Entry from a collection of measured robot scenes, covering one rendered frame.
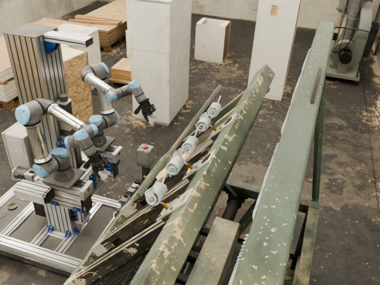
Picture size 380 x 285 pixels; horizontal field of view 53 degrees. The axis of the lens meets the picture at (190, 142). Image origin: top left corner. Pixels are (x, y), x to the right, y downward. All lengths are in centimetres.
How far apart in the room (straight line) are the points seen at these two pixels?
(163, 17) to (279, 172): 394
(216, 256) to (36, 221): 274
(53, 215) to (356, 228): 299
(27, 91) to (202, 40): 520
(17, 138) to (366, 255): 329
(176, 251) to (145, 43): 398
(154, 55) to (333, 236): 302
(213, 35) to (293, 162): 653
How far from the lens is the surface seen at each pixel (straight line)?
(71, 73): 454
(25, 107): 262
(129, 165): 476
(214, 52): 770
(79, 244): 362
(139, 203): 265
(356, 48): 763
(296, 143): 126
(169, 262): 132
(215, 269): 135
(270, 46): 620
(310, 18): 1058
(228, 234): 146
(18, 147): 325
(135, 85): 280
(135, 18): 504
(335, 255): 404
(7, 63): 627
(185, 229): 141
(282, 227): 95
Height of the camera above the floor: 286
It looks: 34 degrees down
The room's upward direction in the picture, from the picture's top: 3 degrees clockwise
